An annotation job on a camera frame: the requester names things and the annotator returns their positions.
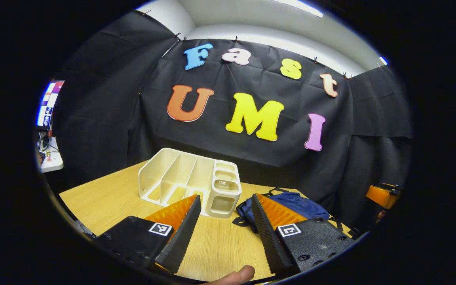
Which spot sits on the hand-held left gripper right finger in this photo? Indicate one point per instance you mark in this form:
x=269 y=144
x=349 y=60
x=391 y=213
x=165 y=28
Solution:
x=267 y=237

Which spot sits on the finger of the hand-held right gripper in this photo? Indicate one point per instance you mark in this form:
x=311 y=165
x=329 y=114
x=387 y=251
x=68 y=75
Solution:
x=378 y=196

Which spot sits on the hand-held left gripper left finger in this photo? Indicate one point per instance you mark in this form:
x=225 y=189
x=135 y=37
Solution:
x=180 y=241

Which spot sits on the blue schoolbag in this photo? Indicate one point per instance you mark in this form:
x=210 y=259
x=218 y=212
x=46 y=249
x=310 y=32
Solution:
x=303 y=206

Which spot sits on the white bookshelf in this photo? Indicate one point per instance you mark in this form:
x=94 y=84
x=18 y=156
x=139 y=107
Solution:
x=210 y=198

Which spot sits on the small ceiling light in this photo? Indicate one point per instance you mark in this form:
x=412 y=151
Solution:
x=383 y=61

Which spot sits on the computer monitor screen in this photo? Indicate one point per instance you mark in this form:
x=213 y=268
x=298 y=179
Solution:
x=50 y=103

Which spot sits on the ceiling light panel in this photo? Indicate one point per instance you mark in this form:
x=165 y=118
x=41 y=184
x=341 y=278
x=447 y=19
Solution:
x=303 y=8

